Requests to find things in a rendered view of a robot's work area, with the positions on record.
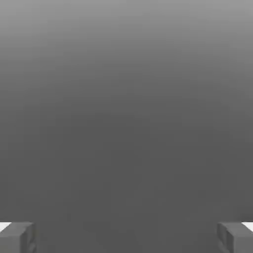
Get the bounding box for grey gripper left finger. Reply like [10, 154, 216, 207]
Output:
[0, 221, 38, 253]

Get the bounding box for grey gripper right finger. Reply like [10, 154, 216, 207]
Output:
[216, 221, 253, 253]

